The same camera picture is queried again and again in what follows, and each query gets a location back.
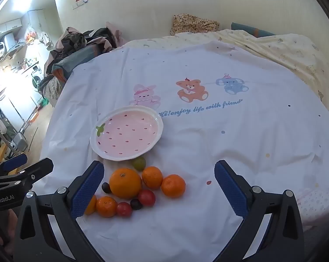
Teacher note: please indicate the leopard print pillow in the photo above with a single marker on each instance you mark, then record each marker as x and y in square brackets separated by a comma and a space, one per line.
[193, 23]

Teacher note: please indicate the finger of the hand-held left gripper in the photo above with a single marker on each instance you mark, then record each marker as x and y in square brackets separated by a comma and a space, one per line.
[37, 169]
[14, 161]

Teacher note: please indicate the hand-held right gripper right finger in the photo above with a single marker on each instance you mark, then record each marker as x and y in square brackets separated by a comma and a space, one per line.
[231, 189]

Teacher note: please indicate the white animal-print bed sheet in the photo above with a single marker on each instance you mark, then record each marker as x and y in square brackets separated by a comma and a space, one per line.
[208, 142]

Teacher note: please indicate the white wall cabinets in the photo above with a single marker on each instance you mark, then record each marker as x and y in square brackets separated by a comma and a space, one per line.
[17, 24]

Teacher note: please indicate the pile of clothes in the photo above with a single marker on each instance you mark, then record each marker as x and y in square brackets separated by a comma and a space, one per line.
[79, 46]

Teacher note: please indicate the medium orange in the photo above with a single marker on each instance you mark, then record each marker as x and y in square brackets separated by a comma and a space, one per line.
[91, 206]

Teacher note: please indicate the wall sticker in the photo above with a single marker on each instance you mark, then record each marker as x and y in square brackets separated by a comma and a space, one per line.
[81, 1]

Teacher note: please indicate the yellow bear-print quilt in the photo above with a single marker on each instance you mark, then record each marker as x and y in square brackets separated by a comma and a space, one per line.
[290, 51]

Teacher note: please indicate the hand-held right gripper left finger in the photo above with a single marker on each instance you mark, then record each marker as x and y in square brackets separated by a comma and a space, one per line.
[87, 189]

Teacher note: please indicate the teal pillow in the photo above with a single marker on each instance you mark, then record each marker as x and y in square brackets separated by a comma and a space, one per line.
[252, 30]

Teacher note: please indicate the pink strawberry-pattern plate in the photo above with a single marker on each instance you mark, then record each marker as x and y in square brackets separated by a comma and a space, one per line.
[126, 133]

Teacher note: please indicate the green grape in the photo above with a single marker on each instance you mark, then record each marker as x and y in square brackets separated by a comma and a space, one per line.
[139, 163]

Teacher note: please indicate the red cherry tomato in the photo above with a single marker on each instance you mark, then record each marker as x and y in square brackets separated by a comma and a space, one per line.
[146, 198]
[124, 209]

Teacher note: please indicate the grey folding stool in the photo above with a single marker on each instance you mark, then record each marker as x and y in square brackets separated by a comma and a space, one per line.
[20, 142]

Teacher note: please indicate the dark purple grape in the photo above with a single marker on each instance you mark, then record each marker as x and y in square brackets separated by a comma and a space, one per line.
[106, 187]
[136, 204]

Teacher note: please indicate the orange plastic bag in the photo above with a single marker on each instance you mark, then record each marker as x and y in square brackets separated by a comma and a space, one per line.
[30, 34]

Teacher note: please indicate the washing machine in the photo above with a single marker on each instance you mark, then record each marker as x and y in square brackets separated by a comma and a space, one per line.
[36, 77]

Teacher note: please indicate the small mandarin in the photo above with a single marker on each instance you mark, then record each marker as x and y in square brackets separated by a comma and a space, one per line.
[152, 177]
[106, 207]
[173, 186]

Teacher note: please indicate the large orange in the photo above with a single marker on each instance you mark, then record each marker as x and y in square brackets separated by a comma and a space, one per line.
[125, 183]

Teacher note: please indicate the pink floral cloth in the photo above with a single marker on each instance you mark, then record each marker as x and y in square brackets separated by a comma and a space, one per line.
[317, 204]

